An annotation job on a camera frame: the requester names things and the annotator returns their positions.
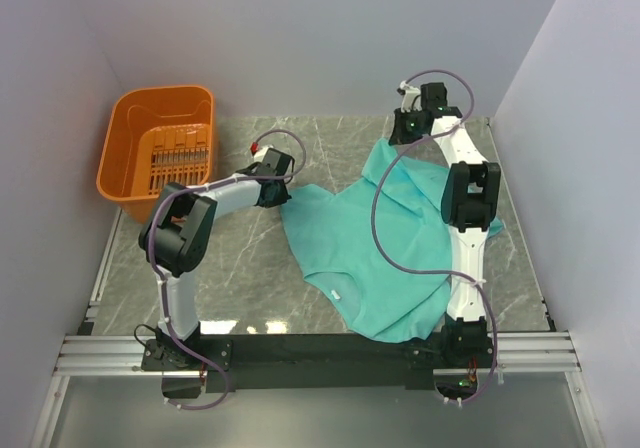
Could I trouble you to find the teal t shirt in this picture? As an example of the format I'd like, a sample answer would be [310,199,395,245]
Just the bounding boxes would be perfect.
[279,137,505,344]

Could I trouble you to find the orange plastic basket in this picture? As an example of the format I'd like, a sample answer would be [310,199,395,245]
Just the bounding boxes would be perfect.
[96,85,219,223]

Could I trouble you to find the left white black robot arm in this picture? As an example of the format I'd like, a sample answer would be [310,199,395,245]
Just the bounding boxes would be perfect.
[139,145,295,370]

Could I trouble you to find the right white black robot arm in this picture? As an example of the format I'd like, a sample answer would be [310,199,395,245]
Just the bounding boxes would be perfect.
[389,81,501,367]

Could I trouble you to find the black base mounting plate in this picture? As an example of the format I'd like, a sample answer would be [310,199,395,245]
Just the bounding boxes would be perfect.
[141,332,496,393]

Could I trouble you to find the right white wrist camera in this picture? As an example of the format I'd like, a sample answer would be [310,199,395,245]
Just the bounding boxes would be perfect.
[397,80,422,112]

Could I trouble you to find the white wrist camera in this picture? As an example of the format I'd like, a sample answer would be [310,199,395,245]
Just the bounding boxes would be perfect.
[397,80,422,112]
[250,142,273,163]

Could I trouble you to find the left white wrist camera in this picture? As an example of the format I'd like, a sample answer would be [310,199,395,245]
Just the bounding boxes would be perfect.
[250,142,273,163]

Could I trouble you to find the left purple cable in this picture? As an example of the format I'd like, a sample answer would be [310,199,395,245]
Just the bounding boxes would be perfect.
[149,128,307,411]

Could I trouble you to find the aluminium frame rail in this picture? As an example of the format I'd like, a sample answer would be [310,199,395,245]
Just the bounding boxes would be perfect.
[54,210,581,376]

